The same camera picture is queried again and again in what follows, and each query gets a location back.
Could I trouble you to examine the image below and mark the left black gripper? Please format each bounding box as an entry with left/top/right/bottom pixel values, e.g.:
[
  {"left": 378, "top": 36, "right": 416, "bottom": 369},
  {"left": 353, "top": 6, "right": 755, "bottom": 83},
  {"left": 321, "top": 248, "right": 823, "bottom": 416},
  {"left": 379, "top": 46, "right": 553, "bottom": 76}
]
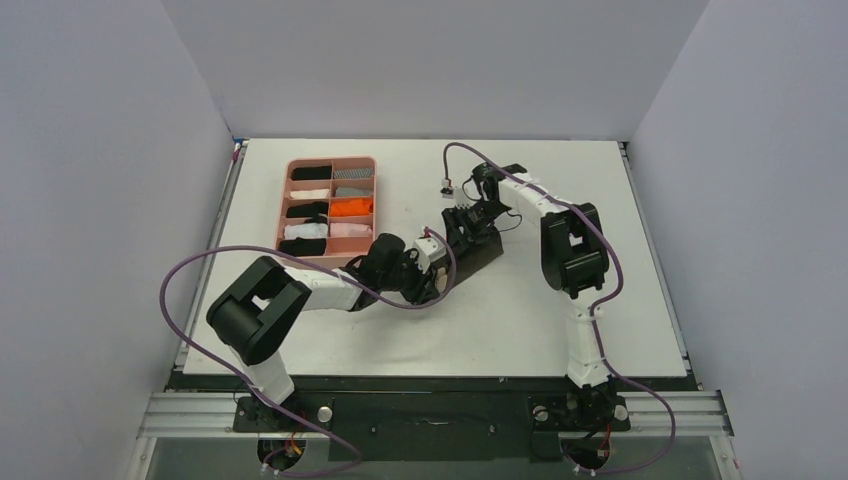
[{"left": 379, "top": 250, "right": 439, "bottom": 306}]

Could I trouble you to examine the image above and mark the olive underwear beige waistband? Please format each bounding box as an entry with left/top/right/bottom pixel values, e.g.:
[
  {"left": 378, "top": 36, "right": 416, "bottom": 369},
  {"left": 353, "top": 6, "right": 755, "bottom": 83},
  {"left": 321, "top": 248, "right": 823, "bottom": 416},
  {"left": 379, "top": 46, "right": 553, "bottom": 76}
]
[{"left": 435, "top": 228, "right": 503, "bottom": 292}]

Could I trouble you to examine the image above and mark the pink divided organizer tray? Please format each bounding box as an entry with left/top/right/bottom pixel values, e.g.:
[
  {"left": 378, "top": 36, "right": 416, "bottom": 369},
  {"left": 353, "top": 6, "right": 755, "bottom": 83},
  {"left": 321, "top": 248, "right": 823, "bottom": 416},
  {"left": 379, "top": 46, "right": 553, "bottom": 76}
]
[{"left": 273, "top": 156, "right": 377, "bottom": 268}]

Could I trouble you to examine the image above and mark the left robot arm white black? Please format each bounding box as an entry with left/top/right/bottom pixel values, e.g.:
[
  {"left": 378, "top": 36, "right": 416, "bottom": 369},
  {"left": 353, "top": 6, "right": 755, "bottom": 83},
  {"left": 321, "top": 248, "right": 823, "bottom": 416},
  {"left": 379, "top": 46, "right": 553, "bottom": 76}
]
[{"left": 206, "top": 233, "right": 457, "bottom": 430}]

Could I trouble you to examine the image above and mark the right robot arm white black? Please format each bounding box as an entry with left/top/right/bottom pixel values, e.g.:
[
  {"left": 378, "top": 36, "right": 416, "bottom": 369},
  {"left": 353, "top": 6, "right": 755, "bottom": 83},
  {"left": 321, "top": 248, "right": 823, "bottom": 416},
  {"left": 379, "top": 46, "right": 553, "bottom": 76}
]
[{"left": 441, "top": 163, "right": 617, "bottom": 431}]

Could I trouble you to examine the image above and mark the pink rolled underwear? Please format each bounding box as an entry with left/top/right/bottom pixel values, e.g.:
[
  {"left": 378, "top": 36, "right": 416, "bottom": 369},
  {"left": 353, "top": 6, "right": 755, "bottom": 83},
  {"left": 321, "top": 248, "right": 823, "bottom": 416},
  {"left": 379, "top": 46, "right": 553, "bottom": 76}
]
[{"left": 329, "top": 222, "right": 373, "bottom": 238}]

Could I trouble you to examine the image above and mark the orange rolled underwear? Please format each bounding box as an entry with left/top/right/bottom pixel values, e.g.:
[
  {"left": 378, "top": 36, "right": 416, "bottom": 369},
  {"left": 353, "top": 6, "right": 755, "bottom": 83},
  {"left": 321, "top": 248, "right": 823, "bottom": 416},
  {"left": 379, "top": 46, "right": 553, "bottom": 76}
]
[{"left": 328, "top": 197, "right": 374, "bottom": 217}]

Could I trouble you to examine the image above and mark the white rolled underwear lower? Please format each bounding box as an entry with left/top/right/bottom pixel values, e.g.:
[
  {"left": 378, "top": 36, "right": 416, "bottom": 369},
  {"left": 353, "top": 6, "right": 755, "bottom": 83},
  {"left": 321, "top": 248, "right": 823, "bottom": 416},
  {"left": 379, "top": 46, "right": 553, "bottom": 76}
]
[{"left": 283, "top": 223, "right": 329, "bottom": 240}]

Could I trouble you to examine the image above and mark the white rolled underwear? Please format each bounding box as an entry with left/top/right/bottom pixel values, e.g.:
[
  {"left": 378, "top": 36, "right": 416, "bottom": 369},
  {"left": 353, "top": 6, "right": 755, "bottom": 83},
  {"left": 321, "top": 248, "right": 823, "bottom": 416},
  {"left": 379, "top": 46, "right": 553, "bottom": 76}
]
[
  {"left": 289, "top": 188, "right": 330, "bottom": 200},
  {"left": 283, "top": 223, "right": 329, "bottom": 240}
]

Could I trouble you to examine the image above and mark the black rolled underwear bottom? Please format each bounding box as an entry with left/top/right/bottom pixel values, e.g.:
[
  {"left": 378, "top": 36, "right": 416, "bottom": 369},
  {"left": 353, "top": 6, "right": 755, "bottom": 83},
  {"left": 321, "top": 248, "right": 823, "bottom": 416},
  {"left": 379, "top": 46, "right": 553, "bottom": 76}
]
[{"left": 277, "top": 238, "right": 327, "bottom": 257}]

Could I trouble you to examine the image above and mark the black rolled underwear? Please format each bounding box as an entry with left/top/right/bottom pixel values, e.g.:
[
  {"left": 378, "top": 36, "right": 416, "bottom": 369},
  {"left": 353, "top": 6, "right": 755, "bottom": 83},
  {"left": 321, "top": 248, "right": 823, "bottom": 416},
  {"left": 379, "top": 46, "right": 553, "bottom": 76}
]
[
  {"left": 290, "top": 165, "right": 332, "bottom": 181},
  {"left": 277, "top": 238, "right": 327, "bottom": 257},
  {"left": 285, "top": 201, "right": 330, "bottom": 224}
]

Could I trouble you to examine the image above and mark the black rolled underwear middle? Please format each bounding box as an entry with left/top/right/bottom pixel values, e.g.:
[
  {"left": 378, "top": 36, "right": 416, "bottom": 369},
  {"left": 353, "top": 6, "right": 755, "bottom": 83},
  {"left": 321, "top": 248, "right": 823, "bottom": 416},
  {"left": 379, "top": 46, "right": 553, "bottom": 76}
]
[{"left": 285, "top": 201, "right": 330, "bottom": 224}]

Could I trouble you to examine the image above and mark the grey striped rolled underwear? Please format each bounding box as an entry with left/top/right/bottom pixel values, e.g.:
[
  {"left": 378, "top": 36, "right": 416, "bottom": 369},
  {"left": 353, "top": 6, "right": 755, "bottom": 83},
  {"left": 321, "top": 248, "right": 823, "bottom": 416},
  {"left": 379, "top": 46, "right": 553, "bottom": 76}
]
[{"left": 333, "top": 167, "right": 374, "bottom": 180}]

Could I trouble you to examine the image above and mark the white rolled underwear upper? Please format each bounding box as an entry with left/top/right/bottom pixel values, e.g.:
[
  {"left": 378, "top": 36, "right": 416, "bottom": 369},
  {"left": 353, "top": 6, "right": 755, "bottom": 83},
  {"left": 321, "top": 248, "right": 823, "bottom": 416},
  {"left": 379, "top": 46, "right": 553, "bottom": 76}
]
[{"left": 289, "top": 188, "right": 330, "bottom": 200}]

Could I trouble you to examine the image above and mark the black rolled underwear top left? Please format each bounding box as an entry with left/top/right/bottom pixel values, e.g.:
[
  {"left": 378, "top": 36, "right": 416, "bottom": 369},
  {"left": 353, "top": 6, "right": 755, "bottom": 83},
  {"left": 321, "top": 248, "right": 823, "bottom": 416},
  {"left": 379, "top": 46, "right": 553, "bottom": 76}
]
[{"left": 290, "top": 165, "right": 332, "bottom": 181}]

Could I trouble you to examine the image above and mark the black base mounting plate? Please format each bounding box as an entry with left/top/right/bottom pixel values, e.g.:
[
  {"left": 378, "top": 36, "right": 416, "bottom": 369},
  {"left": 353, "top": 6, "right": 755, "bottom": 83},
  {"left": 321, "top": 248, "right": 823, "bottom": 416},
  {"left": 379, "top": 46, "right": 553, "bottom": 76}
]
[{"left": 165, "top": 373, "right": 697, "bottom": 463}]

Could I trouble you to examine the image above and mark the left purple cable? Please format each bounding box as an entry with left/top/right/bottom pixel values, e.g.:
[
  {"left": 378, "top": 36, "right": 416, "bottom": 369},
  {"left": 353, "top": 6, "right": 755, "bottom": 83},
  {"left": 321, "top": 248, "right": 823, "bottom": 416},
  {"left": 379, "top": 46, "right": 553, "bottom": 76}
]
[{"left": 159, "top": 227, "right": 458, "bottom": 480}]

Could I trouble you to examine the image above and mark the purple cable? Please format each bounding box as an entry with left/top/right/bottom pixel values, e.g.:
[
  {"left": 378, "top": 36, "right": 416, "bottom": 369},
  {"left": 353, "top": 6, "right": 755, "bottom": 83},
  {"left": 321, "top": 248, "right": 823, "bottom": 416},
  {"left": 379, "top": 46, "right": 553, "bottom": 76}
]
[
  {"left": 159, "top": 227, "right": 458, "bottom": 480},
  {"left": 442, "top": 141, "right": 677, "bottom": 478}
]

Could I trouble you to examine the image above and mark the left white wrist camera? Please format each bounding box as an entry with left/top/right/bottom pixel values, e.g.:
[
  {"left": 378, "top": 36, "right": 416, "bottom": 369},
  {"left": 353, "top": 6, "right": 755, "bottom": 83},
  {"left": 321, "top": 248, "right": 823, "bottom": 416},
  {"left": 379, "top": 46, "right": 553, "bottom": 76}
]
[{"left": 412, "top": 237, "right": 447, "bottom": 273}]

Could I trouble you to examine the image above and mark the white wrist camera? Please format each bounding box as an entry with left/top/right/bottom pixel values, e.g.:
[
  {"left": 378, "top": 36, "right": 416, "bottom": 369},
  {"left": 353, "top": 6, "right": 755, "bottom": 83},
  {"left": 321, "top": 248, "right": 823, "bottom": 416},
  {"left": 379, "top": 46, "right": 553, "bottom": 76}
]
[
  {"left": 412, "top": 237, "right": 447, "bottom": 273},
  {"left": 440, "top": 185, "right": 473, "bottom": 205}
]

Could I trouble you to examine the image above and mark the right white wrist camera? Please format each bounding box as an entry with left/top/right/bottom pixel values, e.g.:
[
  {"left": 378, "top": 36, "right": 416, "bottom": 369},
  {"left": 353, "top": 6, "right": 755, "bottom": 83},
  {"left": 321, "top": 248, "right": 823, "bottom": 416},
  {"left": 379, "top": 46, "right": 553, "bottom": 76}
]
[{"left": 440, "top": 185, "right": 473, "bottom": 205}]

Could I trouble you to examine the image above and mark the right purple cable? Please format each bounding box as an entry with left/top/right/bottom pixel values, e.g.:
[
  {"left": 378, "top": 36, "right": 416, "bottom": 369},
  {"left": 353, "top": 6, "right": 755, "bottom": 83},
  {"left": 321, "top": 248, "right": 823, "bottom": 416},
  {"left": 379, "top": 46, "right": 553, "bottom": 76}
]
[{"left": 442, "top": 141, "right": 677, "bottom": 478}]

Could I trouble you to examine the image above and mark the aluminium frame rail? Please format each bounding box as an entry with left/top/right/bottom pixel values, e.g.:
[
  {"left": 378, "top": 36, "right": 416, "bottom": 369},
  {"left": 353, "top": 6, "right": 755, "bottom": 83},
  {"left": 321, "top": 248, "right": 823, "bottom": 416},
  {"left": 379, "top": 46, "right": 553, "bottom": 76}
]
[{"left": 125, "top": 391, "right": 742, "bottom": 479}]

